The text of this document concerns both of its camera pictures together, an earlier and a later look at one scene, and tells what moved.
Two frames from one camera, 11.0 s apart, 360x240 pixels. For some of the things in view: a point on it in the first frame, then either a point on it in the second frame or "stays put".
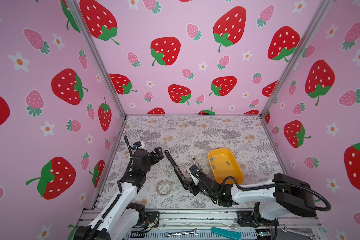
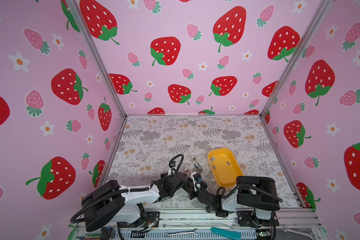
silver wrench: x=166 y=234 stays put
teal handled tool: x=231 y=234 stays put
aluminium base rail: x=214 y=224 stays put
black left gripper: x=151 y=156 to x=165 y=178
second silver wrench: x=286 y=230 stays put
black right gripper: x=192 y=188 to x=191 y=193
